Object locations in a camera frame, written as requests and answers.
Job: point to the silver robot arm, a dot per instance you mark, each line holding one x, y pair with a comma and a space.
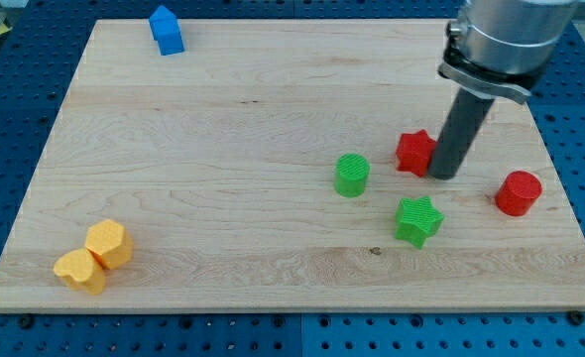
501, 48

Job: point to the red star block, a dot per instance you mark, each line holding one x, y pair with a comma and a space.
414, 152

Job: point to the green star block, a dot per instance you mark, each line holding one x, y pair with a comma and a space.
417, 219

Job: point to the green cylinder block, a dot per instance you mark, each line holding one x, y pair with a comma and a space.
351, 173

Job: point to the wooden board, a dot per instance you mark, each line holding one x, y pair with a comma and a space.
220, 164

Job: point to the blue cube block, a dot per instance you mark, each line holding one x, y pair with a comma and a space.
170, 43

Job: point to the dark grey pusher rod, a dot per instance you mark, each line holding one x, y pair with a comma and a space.
461, 126

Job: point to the yellow hexagon block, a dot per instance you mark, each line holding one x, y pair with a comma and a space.
109, 243

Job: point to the blue house-shaped block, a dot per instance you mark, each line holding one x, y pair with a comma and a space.
163, 22

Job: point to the red cylinder block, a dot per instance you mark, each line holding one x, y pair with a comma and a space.
518, 193

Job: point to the yellow heart block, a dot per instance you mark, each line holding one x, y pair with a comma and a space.
79, 270

